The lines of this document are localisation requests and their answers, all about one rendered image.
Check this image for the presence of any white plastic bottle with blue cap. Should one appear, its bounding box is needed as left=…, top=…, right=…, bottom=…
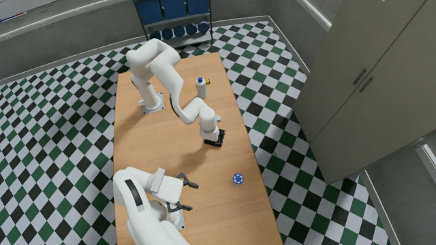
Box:
left=196, top=77, right=207, bottom=99

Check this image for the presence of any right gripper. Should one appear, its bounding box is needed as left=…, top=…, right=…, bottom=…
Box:
left=152, top=172, right=199, bottom=213

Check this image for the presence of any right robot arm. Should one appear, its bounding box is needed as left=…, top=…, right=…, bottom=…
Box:
left=113, top=167, right=190, bottom=245

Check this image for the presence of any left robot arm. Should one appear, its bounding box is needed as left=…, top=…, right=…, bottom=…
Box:
left=126, top=39, right=221, bottom=133

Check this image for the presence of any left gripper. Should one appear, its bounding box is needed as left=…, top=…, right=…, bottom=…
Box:
left=200, top=125, right=220, bottom=143

